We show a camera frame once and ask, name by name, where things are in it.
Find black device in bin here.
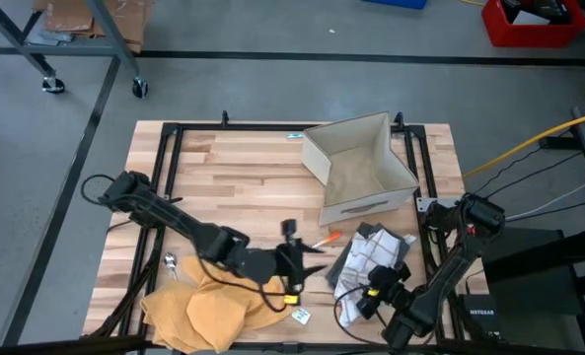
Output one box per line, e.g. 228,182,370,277
499,0,573,26

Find beige fabric storage box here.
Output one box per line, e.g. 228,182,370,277
300,110,420,228

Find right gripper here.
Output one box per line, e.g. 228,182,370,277
354,265,414,322

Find dark grey towel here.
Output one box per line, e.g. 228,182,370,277
326,221,412,293

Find black desk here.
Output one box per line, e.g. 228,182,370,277
478,225,585,355

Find grey metal rolling cart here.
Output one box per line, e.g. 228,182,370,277
0,0,150,100

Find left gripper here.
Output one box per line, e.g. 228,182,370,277
245,237,329,296

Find white red checked towel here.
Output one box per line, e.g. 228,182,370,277
332,227,403,329

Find white printed towel tag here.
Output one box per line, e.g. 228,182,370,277
290,307,313,326

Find metal spoon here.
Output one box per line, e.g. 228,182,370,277
163,251,181,283

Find yellow orange towel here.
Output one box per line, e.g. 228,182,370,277
139,254,296,354

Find brown cardboard sheets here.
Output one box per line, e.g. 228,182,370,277
32,0,156,54

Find blue bin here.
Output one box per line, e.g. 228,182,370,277
360,0,429,11

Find white cable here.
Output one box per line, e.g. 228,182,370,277
511,179,585,222

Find black Netgear box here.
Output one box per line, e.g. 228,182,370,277
462,293,503,338

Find orange-tipped thin stick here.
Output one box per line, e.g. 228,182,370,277
311,230,343,249

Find long yellow cable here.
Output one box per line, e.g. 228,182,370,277
462,107,585,180

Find red plastic bin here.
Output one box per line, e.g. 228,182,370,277
480,0,585,49

